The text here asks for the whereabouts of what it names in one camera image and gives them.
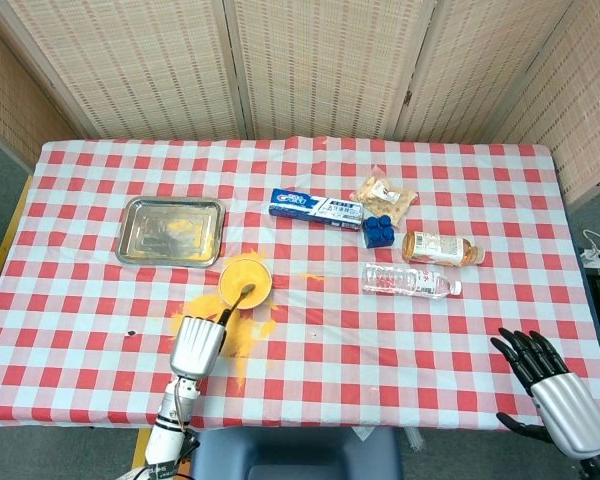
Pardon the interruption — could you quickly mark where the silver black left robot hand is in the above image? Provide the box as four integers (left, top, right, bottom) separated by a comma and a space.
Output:
168, 309, 231, 380

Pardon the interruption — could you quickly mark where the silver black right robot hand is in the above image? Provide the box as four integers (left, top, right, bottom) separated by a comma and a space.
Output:
489, 327, 600, 460

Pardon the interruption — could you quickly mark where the black spoon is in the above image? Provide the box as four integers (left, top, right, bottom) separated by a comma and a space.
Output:
222, 282, 257, 324

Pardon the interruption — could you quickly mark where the off-white bowl with yellow powder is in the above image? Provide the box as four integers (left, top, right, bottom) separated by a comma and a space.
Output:
218, 254, 274, 310

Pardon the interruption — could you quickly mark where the stainless steel tray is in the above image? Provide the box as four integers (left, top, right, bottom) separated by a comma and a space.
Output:
115, 196, 227, 268

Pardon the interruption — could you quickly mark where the dark blue seat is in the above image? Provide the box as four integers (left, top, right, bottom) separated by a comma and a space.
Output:
188, 426, 404, 480

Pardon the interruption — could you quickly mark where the red white checkered tablecloth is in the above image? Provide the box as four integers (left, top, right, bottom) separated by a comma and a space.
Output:
0, 134, 600, 431

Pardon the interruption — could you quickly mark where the blue white toothpaste box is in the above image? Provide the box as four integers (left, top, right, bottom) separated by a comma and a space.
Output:
268, 188, 365, 231

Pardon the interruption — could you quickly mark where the amber tea bottle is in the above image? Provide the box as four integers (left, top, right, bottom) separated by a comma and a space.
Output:
401, 230, 486, 268

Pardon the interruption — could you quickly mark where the clear plastic water bottle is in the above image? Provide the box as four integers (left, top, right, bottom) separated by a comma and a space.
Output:
361, 262, 463, 300

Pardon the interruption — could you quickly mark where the blue toy building block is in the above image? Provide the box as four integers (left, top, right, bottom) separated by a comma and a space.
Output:
362, 215, 397, 250

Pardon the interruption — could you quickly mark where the clear bag of snacks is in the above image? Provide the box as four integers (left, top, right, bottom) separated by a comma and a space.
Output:
352, 164, 421, 226

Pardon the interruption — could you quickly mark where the woven beige folding screen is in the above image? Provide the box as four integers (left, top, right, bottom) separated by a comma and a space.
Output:
0, 0, 600, 206

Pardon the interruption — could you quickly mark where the white cable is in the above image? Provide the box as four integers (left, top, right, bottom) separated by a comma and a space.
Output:
581, 228, 600, 260

